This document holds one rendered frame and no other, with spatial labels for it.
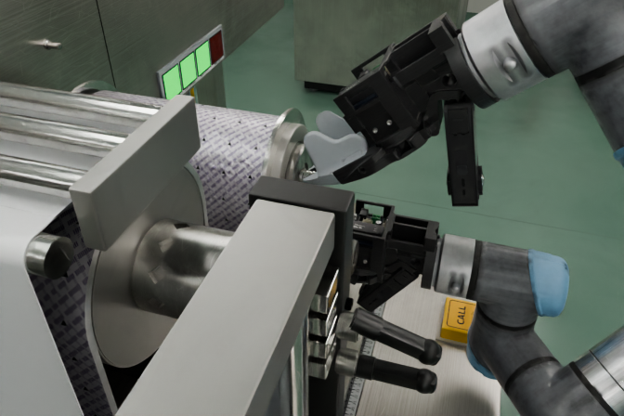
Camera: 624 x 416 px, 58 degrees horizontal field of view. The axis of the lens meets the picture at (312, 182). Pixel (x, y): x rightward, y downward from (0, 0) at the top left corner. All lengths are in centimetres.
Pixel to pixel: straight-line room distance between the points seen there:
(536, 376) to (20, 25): 72
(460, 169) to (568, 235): 221
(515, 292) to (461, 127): 26
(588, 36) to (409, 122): 15
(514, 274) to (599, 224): 216
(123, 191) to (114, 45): 62
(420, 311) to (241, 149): 49
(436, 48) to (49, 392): 37
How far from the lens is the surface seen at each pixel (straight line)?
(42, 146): 33
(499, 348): 76
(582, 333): 231
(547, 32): 46
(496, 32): 47
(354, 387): 86
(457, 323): 92
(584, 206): 294
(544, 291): 71
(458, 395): 87
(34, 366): 35
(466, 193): 55
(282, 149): 58
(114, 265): 36
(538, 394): 73
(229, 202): 60
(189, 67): 107
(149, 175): 30
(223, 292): 23
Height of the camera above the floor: 160
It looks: 35 degrees down
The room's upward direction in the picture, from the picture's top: straight up
